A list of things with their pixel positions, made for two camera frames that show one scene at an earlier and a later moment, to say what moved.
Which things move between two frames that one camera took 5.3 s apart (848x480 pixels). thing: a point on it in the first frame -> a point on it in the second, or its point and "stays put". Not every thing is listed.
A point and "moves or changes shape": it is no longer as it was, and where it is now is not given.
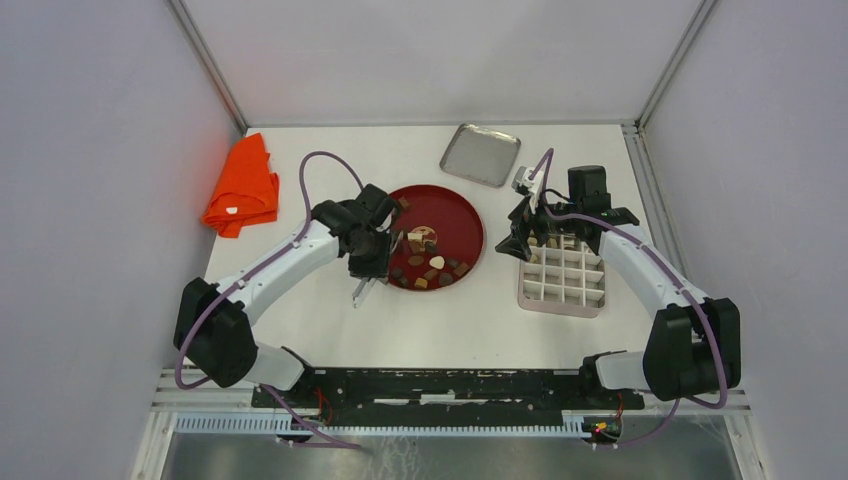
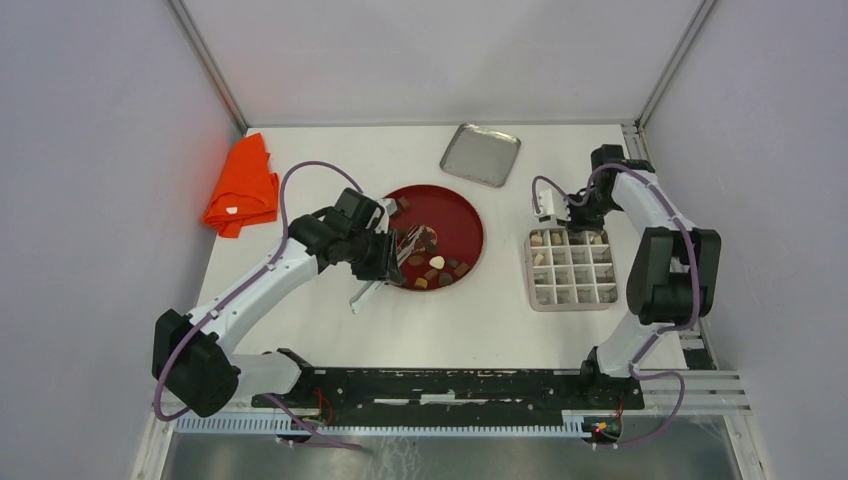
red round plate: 443,237 stays put
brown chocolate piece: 461,269 stays put
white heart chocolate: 437,262 stays put
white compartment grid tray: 565,278 moves or changes shape
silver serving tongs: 364,286 moves or changes shape
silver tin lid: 481,155 stays put
